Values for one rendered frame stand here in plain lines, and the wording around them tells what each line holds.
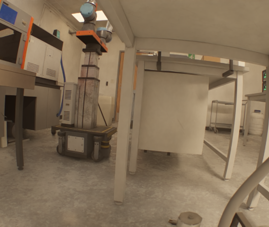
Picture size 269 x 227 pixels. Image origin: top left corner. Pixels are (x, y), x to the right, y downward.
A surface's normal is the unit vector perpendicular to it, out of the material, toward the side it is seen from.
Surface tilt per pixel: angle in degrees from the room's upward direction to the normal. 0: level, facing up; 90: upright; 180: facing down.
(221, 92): 90
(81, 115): 90
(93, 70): 90
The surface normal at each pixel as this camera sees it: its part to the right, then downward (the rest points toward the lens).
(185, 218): 0.08, -1.00
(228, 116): -0.15, 0.04
